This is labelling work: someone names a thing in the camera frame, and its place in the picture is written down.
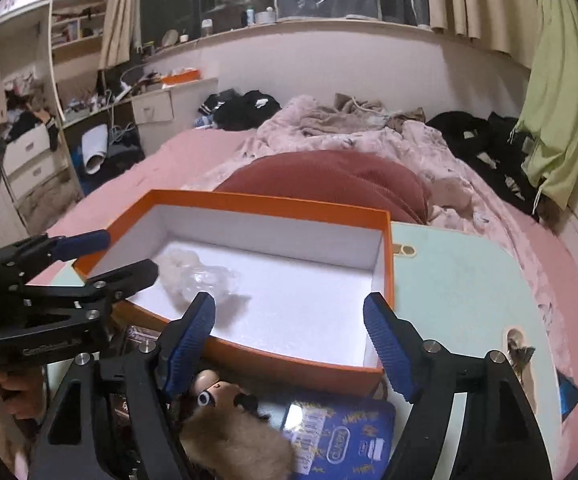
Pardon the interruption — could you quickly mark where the orange cardboard box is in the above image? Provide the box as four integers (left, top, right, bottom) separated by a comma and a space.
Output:
73, 190, 394, 396

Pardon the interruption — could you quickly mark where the black clothes pile right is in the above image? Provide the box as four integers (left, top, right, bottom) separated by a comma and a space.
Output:
426, 110, 538, 220

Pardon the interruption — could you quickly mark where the white drawer cabinet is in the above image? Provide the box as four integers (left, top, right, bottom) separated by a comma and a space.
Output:
131, 78, 219, 156

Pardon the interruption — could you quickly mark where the blue tin case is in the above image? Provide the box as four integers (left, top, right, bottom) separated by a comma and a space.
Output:
281, 396, 395, 480

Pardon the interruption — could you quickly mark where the brown furry plush toy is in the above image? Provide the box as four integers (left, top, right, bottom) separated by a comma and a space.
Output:
179, 370, 295, 479

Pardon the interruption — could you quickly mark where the black clothes pile left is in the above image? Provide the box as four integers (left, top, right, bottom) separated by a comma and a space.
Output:
195, 89, 281, 131

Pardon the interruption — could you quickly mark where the brown patterned paper box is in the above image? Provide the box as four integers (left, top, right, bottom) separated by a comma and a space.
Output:
105, 325, 160, 441

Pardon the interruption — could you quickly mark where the green hanging cloth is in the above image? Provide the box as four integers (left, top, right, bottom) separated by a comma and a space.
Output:
513, 0, 578, 209

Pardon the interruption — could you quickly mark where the black clothes pile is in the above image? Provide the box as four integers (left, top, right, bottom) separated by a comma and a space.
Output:
195, 89, 281, 131
426, 110, 538, 220

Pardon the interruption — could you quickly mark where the orange box on cabinet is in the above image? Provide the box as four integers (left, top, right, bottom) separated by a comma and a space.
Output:
161, 68, 201, 86

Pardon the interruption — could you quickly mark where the white crumpled plastic wrap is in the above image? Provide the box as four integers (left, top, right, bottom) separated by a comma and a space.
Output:
153, 248, 240, 310

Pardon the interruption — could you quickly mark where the dark red pillow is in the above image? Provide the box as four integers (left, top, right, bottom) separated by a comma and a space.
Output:
216, 150, 431, 226

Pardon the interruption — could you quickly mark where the pink floral blanket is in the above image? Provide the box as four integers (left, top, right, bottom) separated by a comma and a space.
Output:
47, 96, 578, 479

